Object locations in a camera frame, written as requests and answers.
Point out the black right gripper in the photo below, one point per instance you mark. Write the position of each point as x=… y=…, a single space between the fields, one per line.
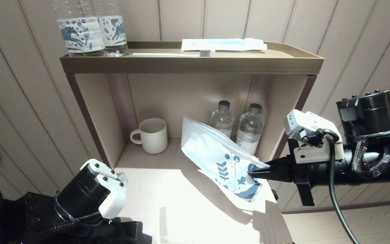
x=301 y=176

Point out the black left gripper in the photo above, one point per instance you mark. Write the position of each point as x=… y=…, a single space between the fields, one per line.
x=130 y=235

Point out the white comb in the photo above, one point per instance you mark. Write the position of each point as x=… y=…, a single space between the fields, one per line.
x=163 y=223

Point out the white floral zip pouch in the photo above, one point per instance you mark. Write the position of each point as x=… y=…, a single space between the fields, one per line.
x=205 y=145

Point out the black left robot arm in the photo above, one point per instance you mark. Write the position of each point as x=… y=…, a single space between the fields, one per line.
x=80 y=196

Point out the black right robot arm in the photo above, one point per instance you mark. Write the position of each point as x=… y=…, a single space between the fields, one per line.
x=371 y=112

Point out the small black knob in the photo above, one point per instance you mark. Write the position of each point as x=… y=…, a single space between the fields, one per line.
x=275 y=195

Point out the small clear water bottle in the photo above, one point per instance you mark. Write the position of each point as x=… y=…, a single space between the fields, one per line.
x=222 y=118
x=251 y=128

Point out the white ribbed mug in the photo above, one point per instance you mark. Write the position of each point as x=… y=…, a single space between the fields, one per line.
x=154 y=137

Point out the beige wooden shelf cabinet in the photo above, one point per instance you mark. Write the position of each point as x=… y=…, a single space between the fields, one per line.
x=100 y=112

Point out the white wrapped blue toothbrush pack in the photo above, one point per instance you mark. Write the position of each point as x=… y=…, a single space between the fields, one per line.
x=222 y=44

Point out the brown metal shelf tray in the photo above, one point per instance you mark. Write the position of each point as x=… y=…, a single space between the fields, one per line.
x=188 y=65

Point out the white toothbrush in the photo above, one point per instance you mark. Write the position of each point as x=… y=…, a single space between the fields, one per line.
x=168 y=54

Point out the large bottle blue deer label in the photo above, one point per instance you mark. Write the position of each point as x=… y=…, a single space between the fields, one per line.
x=115 y=30
x=80 y=35

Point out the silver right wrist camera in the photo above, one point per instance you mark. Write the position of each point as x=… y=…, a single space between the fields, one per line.
x=303 y=122

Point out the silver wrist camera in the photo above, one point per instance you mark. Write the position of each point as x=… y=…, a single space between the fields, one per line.
x=303 y=122
x=122 y=178

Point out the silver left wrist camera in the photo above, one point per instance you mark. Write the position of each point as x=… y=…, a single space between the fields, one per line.
x=122 y=178

